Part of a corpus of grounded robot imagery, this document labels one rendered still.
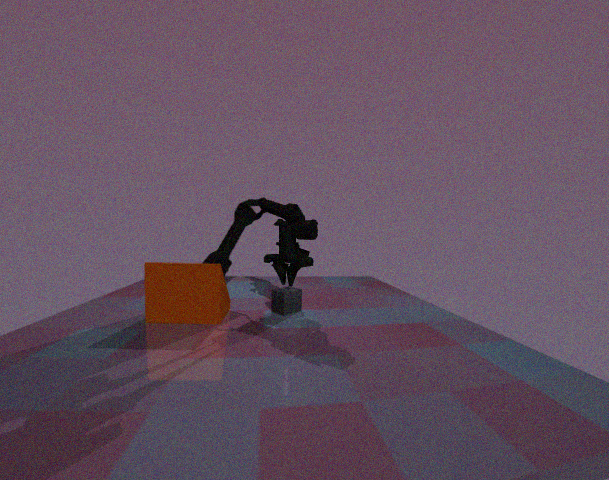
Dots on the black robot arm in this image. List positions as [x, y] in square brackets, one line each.
[294, 226]

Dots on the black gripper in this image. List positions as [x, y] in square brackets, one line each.
[287, 254]

